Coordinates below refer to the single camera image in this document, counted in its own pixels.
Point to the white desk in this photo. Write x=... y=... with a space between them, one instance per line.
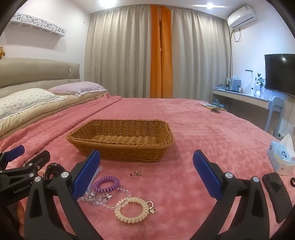
x=242 y=97

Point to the ceiling light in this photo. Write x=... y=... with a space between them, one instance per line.
x=209 y=5

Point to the picture frames and books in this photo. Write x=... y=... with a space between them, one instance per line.
x=234 y=84

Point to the grey curtain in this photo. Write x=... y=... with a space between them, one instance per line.
x=117 y=53
x=200 y=55

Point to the white wall shelf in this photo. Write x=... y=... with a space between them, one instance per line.
x=39 y=24

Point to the white air conditioner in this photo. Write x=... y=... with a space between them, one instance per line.
x=242 y=17

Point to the tissue box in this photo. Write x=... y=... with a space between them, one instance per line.
x=280 y=159

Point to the pink blanket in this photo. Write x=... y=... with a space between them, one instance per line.
x=207 y=138

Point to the yellow plush toy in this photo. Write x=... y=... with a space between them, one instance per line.
x=2 y=52

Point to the black phone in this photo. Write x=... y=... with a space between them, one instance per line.
x=276 y=196

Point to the white vase with flowers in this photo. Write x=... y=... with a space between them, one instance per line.
x=258 y=90

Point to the orange curtain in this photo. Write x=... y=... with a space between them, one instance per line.
x=154 y=57
x=166 y=57

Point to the white floral pillow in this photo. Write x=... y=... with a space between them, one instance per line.
x=25 y=99

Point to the grey blue chair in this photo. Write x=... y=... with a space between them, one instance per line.
x=275 y=108

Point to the silver earring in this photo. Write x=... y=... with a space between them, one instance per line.
x=152 y=207

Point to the brown wicker basket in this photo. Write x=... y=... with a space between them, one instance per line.
x=119 y=150

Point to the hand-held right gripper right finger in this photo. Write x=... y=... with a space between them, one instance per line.
x=207 y=175

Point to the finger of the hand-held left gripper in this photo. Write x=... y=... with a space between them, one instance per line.
x=15 y=152
x=39 y=158

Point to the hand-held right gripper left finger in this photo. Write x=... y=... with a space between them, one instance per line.
x=86 y=175

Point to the desk lamp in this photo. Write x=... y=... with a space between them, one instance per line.
x=250 y=80

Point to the black wristband with pink star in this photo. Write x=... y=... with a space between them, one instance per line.
x=54 y=169

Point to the beige padded headboard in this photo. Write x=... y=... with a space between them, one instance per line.
x=34 y=71

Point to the lilac pillow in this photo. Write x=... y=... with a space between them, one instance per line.
x=78 y=87

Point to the colourful booklet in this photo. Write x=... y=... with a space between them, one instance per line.
x=210 y=106

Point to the black television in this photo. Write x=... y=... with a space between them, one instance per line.
x=280 y=73

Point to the cream pillow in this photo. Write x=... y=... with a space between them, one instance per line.
x=92 y=95
x=34 y=117

